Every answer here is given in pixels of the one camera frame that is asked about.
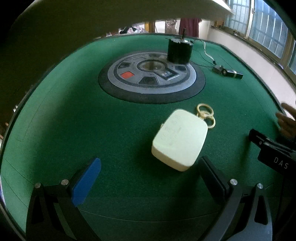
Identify window with metal grille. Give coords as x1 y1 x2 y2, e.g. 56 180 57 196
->
219 0 295 76

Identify person's right hand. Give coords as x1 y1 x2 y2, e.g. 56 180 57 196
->
275 102 296 141

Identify yellow key rings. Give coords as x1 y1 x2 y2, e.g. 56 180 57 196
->
196 103 216 129

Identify white and black motor cable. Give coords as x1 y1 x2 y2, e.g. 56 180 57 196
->
191 39 216 68

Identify pile of clothes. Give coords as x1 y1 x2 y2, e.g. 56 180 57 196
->
119 25 147 35

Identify small black connector block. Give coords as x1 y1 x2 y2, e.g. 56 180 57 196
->
212 65 243 79

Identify cream rounded plastic case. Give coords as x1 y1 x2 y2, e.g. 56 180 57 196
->
152 109 208 172

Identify dark red hanging cloth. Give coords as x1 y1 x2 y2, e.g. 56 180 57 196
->
179 18 202 38

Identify round grey table control panel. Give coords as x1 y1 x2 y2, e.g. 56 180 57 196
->
98 51 206 104

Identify black cylindrical motor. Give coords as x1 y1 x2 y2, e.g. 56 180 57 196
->
167 28 193 65

